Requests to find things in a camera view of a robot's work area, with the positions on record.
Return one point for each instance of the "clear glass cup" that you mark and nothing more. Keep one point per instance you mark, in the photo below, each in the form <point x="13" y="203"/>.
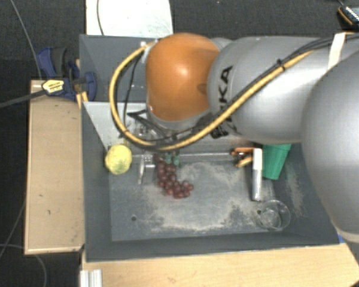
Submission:
<point x="273" y="215"/>

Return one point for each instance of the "green plastic cup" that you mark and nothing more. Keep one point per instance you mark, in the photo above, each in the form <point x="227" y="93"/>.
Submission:
<point x="274" y="161"/>

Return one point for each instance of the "grey metal bin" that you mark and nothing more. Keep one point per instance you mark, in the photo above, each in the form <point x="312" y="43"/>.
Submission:
<point x="197" y="208"/>

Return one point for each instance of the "yellow lemon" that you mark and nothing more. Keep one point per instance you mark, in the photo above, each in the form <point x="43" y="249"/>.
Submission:
<point x="118" y="159"/>

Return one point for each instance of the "pale wood board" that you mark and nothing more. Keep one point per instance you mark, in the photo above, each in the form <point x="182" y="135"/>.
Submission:
<point x="55" y="172"/>

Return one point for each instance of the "white and grey marker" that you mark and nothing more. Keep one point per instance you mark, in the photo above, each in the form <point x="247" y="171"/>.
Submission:
<point x="256" y="175"/>

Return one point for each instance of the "dark red grape bunch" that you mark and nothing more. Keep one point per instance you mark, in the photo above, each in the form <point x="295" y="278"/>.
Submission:
<point x="173" y="180"/>

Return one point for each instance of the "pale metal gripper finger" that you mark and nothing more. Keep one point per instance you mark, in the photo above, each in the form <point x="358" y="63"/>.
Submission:
<point x="141" y="172"/>
<point x="150" y="162"/>

